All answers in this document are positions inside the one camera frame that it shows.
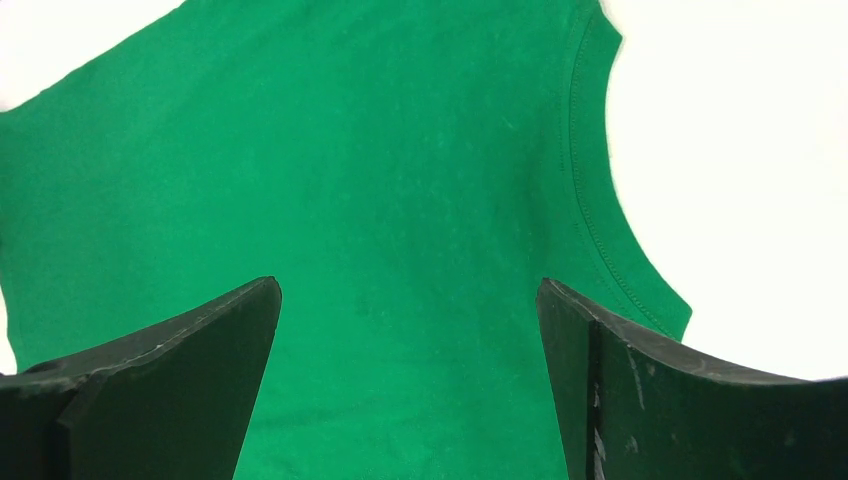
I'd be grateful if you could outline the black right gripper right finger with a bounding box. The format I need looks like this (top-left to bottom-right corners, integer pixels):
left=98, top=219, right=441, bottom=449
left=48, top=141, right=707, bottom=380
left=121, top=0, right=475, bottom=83
left=536, top=279, right=847, bottom=480

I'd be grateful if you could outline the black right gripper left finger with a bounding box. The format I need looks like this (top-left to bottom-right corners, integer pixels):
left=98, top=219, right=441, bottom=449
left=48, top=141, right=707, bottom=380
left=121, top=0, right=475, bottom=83
left=1, top=276, right=283, bottom=479

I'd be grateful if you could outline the green t shirt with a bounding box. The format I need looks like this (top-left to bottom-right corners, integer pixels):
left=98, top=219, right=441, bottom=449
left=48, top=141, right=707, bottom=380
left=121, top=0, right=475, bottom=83
left=1, top=1, right=692, bottom=479

